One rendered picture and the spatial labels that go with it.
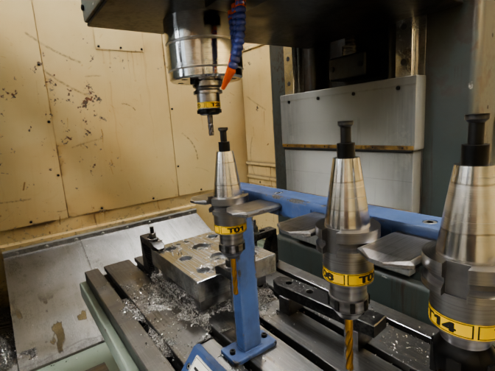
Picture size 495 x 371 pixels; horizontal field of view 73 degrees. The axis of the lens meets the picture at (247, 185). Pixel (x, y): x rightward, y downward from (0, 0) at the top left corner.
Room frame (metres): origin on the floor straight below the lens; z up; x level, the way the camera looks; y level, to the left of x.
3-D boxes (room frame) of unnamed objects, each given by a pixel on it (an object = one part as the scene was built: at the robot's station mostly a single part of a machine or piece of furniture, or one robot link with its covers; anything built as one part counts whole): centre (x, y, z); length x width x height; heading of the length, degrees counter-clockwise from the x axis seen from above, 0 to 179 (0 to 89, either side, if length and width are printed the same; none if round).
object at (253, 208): (0.46, 0.00, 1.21); 0.07 x 0.05 x 0.01; 126
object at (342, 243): (0.32, -0.10, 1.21); 0.06 x 0.06 x 0.03
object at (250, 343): (0.58, 0.02, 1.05); 0.10 x 0.05 x 0.30; 126
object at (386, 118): (1.01, -0.29, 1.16); 0.48 x 0.05 x 0.51; 36
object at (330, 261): (0.32, -0.10, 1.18); 0.05 x 0.05 x 0.03
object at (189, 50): (0.75, 0.07, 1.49); 0.16 x 0.16 x 0.12
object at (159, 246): (0.95, 0.30, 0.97); 0.13 x 0.03 x 0.15; 36
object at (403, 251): (0.28, -0.13, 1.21); 0.07 x 0.05 x 0.01; 126
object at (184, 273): (0.88, 0.12, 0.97); 0.29 x 0.23 x 0.05; 36
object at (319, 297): (0.64, -0.14, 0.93); 0.26 x 0.05 x 0.06; 41
